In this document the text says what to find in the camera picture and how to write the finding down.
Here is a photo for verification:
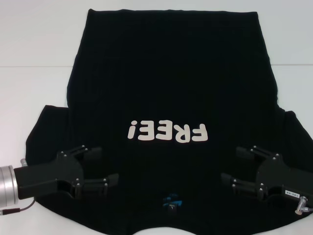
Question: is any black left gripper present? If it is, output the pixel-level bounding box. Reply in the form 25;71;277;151
14;145;120;200

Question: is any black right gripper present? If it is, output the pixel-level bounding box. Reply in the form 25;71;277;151
221;145;301;202

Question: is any black shirt with FREE print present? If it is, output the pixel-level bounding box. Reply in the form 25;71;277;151
24;8;313;235

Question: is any right gripper cable with plugs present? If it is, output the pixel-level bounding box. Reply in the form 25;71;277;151
295;195;313;216

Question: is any gripper cable with plugs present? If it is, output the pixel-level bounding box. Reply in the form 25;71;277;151
0;158;38;216
295;195;313;216

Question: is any left gripper cable with plugs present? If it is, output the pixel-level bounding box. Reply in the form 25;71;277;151
0;158;38;216

